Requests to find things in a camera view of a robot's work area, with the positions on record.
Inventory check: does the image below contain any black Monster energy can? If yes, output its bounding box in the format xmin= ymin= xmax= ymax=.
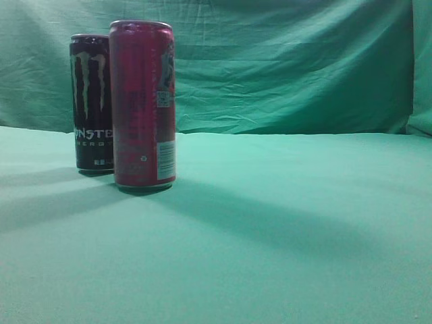
xmin=70 ymin=34 xmax=114 ymax=174

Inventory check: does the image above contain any pink energy drink can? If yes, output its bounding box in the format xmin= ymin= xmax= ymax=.
xmin=109 ymin=20 xmax=176 ymax=190

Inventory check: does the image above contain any green backdrop cloth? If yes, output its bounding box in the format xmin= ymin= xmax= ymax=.
xmin=1 ymin=1 xmax=431 ymax=323

